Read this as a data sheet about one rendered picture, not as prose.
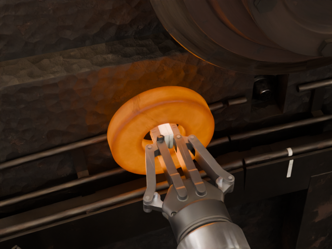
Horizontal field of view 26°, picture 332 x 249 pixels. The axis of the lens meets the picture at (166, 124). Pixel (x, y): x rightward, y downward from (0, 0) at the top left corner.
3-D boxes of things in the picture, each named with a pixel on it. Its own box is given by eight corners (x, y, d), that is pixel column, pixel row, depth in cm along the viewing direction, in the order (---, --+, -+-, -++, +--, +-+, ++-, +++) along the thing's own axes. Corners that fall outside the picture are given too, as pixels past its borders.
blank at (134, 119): (98, 102, 99) (104, 119, 97) (205, 72, 101) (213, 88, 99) (114, 170, 111) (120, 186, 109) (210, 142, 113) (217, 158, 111)
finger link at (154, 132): (167, 155, 101) (146, 160, 100) (156, 130, 104) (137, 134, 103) (167, 148, 100) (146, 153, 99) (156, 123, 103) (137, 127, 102)
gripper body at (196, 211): (175, 263, 92) (154, 207, 98) (236, 247, 94) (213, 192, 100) (176, 230, 87) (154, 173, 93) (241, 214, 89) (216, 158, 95)
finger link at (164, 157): (189, 212, 96) (179, 215, 95) (163, 151, 103) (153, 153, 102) (190, 195, 93) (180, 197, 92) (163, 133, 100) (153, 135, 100)
